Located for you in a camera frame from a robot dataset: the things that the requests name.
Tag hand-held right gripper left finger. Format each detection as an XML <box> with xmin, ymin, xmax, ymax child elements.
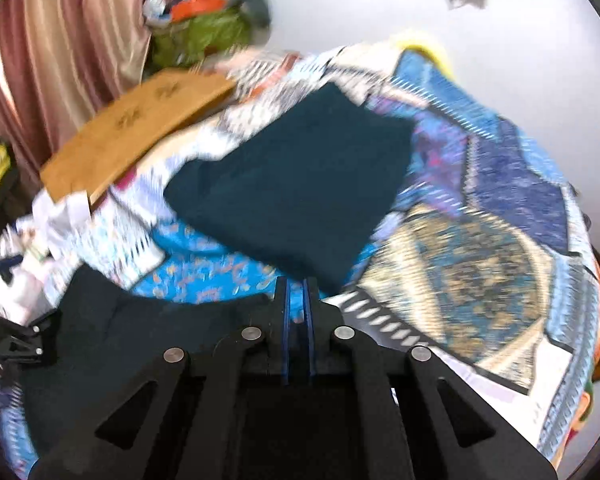
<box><xmin>29</xmin><ymin>276</ymin><xmax>292</xmax><ymax>480</ymax></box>

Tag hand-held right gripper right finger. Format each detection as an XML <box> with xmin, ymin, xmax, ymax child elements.
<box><xmin>301</xmin><ymin>276</ymin><xmax>559</xmax><ymax>480</ymax></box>

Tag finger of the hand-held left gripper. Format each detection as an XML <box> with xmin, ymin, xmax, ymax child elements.
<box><xmin>0</xmin><ymin>309</ymin><xmax>57</xmax><ymax>377</ymax></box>

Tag black pants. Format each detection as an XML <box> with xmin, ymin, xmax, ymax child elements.
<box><xmin>22</xmin><ymin>264</ymin><xmax>281</xmax><ymax>466</ymax></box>

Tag dark teal pants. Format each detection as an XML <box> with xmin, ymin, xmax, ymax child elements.
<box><xmin>163</xmin><ymin>82</ymin><xmax>417</xmax><ymax>297</ymax></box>

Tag white crumpled cloth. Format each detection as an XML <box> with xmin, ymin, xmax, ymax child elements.
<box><xmin>0</xmin><ymin>192</ymin><xmax>92</xmax><ymax>327</ymax></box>

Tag patchwork printed blanket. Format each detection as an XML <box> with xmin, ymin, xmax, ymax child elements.
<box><xmin>0</xmin><ymin>44</ymin><xmax>600</xmax><ymax>472</ymax></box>

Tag brown wooden board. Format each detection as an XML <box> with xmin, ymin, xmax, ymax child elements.
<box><xmin>39</xmin><ymin>68</ymin><xmax>239</xmax><ymax>207</ymax></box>

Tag green cloth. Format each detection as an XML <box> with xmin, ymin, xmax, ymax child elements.
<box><xmin>152</xmin><ymin>9</ymin><xmax>254</xmax><ymax>69</ymax></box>

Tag pink curtain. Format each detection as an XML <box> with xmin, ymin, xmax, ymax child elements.
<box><xmin>0</xmin><ymin>0</ymin><xmax>154</xmax><ymax>196</ymax></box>

